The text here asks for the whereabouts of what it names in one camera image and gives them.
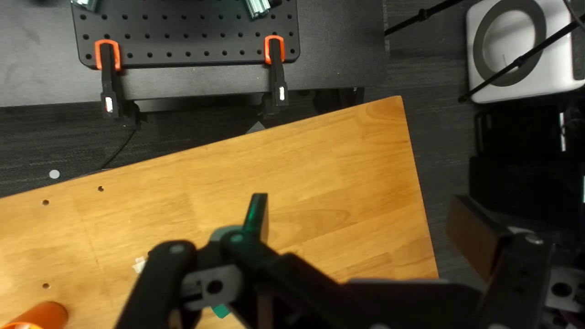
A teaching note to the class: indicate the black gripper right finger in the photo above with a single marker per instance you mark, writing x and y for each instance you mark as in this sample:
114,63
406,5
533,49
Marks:
476,235

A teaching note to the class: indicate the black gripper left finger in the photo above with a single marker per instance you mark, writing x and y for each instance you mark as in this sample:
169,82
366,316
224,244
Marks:
257,215

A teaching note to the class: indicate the orange plastic cup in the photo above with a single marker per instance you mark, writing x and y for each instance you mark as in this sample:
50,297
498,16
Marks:
46,316

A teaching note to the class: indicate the small green block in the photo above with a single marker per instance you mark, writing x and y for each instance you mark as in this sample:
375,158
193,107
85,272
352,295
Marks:
227,286

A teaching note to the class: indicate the right orange black clamp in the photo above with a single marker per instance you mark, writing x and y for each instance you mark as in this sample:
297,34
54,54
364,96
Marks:
275,54

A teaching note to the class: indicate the orange black clamp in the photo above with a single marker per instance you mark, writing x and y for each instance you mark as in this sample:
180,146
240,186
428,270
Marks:
110,65
275,54

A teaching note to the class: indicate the black perforated mounting board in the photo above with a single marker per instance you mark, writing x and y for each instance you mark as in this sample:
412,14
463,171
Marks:
154,34

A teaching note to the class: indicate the left orange black clamp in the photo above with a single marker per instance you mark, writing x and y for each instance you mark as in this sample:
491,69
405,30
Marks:
110,65

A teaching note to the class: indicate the white box with black ring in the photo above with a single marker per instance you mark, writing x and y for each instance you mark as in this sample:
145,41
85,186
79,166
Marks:
523,49

